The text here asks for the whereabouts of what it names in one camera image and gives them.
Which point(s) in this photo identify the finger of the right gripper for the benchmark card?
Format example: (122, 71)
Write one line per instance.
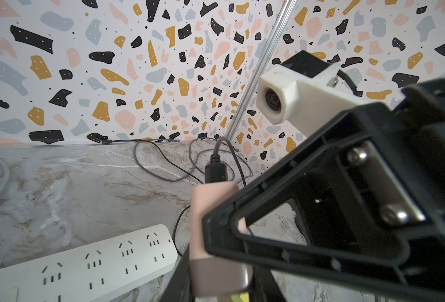
(360, 203)

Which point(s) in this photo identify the pink USB charger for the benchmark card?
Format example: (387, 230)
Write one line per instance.
(212, 275)

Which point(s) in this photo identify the white power strip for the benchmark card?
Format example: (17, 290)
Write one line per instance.
(100, 271)

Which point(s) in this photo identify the yellow USB charger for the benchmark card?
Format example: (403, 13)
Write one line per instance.
(241, 297)

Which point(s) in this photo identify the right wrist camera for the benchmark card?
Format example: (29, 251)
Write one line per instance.
(305, 91)

